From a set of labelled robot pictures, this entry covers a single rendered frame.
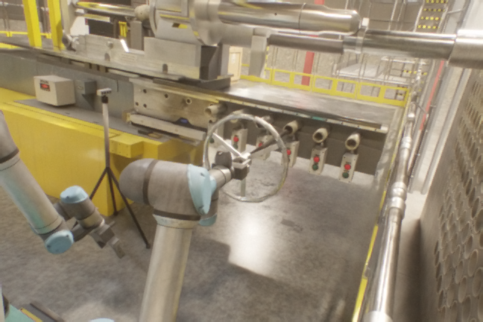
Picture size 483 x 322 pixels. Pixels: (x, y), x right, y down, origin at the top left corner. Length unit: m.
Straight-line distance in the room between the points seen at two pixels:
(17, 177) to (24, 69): 2.47
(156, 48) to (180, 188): 1.77
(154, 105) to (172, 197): 1.85
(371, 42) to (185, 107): 1.23
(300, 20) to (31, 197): 1.38
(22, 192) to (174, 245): 0.53
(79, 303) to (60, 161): 1.16
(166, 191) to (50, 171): 2.21
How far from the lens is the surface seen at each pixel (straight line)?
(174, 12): 2.20
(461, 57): 2.15
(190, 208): 0.85
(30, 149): 3.10
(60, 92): 3.16
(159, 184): 0.86
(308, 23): 1.89
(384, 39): 2.17
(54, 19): 3.64
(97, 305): 2.07
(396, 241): 0.79
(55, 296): 2.17
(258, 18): 1.98
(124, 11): 3.33
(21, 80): 3.69
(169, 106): 2.58
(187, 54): 2.39
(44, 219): 1.28
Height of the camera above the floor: 1.39
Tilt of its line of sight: 22 degrees down
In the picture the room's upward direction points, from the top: 7 degrees clockwise
